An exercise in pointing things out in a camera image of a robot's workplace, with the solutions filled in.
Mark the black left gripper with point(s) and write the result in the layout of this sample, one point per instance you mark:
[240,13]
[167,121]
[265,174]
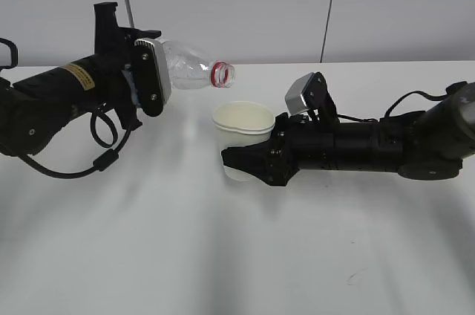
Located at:
[113,47]

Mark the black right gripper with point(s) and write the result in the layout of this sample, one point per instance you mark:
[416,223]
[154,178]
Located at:
[296,143]

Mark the white paper cup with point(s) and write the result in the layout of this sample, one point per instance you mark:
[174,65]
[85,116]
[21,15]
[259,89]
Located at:
[242,123]

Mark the clear plastic water bottle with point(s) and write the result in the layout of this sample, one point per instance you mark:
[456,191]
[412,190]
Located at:
[190,68]

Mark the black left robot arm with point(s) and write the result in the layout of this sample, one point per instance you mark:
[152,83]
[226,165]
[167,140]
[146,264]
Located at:
[35,109]

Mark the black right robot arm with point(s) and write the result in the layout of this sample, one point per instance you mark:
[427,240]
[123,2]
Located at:
[420,145]

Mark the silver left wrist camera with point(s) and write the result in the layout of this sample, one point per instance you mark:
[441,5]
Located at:
[150,75]

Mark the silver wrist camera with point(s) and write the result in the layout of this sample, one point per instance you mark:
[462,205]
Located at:
[150,75]
[302,96]

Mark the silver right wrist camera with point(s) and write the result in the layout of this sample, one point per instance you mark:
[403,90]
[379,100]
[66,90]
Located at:
[302,96]

